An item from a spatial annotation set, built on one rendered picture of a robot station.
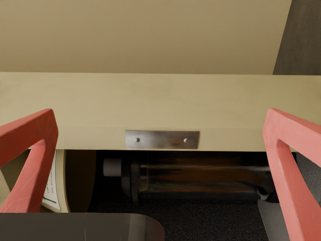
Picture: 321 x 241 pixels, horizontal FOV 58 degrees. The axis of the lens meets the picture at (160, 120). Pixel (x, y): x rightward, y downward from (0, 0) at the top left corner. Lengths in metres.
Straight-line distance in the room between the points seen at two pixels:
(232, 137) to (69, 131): 0.16
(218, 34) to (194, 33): 0.06
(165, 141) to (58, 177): 0.15
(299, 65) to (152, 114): 0.39
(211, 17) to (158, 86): 0.37
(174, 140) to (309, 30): 0.39
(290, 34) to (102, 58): 0.42
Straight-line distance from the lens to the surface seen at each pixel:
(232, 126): 0.28
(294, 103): 0.34
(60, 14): 0.71
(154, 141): 0.28
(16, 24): 0.75
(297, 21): 0.65
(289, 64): 0.66
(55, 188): 0.39
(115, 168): 0.43
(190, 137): 0.28
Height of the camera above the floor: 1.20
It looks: level
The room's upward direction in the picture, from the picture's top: 89 degrees counter-clockwise
